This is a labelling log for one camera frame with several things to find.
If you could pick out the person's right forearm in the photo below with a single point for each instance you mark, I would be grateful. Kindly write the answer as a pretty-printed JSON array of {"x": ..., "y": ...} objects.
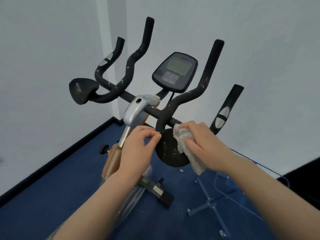
[{"x": 270, "y": 197}]

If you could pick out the clear blue acrylic side table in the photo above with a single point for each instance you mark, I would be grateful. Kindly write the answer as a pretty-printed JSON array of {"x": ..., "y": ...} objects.
[{"x": 211, "y": 204}]

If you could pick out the person's left forearm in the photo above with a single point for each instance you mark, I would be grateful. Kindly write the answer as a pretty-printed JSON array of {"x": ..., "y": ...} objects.
[{"x": 100, "y": 209}]

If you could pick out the person's right hand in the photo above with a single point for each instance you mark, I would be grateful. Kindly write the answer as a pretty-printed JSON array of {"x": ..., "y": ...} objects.
[{"x": 210, "y": 149}]

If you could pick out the grey cleaning cloth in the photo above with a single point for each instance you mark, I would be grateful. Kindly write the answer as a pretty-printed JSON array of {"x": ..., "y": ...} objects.
[{"x": 182, "y": 147}]

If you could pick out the person's left hand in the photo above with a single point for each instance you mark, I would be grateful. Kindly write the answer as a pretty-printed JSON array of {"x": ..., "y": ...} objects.
[{"x": 136, "y": 157}]

